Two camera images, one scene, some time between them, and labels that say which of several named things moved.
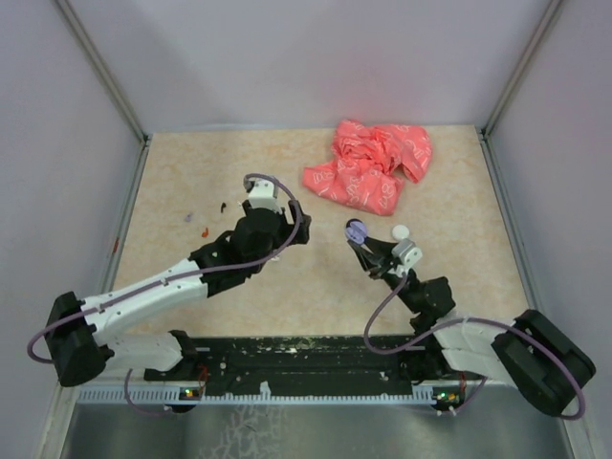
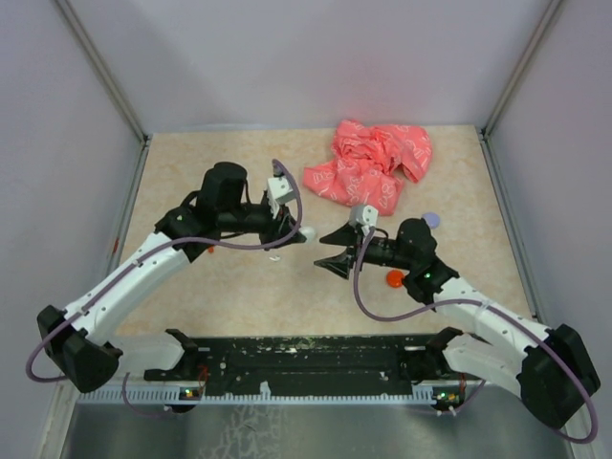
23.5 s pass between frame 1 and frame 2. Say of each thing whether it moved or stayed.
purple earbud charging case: moved
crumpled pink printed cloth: stayed
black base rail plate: stayed
